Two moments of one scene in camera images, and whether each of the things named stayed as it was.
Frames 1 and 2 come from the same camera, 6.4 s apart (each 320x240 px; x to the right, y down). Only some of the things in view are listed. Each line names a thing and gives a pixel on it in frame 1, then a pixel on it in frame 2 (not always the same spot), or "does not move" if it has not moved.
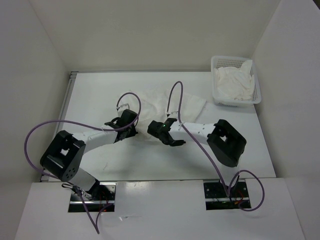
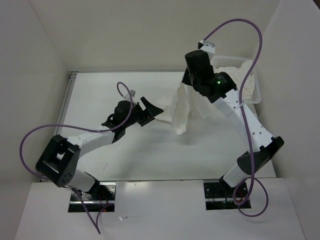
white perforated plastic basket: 236,62 does not move
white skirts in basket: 234,83 does not move
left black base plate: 104,196 does not move
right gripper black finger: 177,142 → 186,78
